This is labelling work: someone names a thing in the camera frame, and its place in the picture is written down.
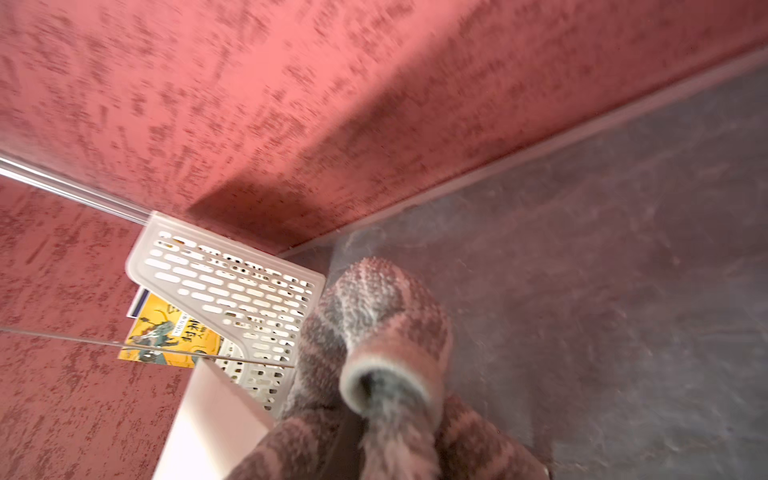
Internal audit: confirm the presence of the white plastic file organizer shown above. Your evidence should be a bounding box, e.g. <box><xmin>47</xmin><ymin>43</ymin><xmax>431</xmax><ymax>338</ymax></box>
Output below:
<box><xmin>126</xmin><ymin>212</ymin><xmax>326</xmax><ymax>417</ymax></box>

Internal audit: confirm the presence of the white two-tier bookshelf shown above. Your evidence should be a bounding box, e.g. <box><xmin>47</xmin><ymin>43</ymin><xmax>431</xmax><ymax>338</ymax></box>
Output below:
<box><xmin>152</xmin><ymin>360</ymin><xmax>275</xmax><ymax>479</ymax></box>

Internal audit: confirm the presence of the yellow illustrated children's book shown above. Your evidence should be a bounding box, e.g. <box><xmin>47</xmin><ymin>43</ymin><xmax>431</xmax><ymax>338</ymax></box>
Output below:
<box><xmin>118</xmin><ymin>287</ymin><xmax>223</xmax><ymax>368</ymax></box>

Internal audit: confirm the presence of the left aluminium corner post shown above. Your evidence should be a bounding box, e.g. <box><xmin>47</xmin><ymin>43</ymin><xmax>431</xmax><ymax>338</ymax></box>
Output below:
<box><xmin>1</xmin><ymin>151</ymin><xmax>151</xmax><ymax>225</ymax></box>

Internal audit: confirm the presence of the grey patterned cloth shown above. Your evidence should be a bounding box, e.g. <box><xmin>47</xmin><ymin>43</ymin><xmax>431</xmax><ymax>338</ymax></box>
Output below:
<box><xmin>230</xmin><ymin>257</ymin><xmax>549</xmax><ymax>479</ymax></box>

